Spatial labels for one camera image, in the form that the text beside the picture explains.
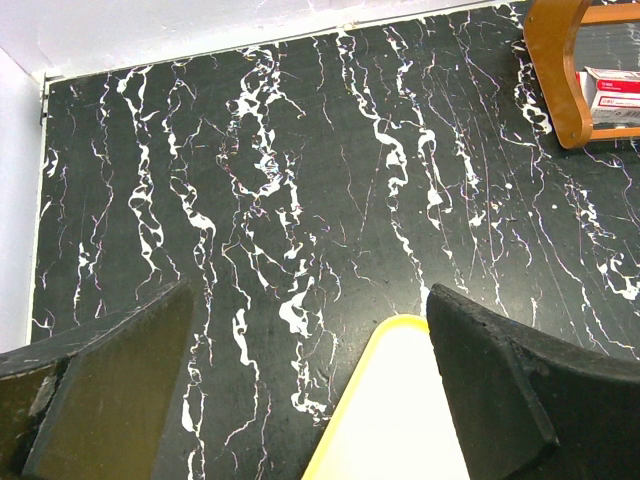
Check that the yellow tray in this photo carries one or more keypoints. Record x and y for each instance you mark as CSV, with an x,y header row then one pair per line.
x,y
393,420

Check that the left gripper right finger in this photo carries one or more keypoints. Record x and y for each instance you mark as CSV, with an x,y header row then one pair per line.
x,y
527,405

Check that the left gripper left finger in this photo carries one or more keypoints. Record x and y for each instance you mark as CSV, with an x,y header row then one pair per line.
x,y
92,402

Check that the orange wooden shelf rack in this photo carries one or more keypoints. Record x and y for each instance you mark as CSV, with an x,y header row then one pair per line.
x,y
550,33

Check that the red white box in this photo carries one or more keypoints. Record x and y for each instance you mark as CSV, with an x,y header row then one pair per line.
x,y
612,96

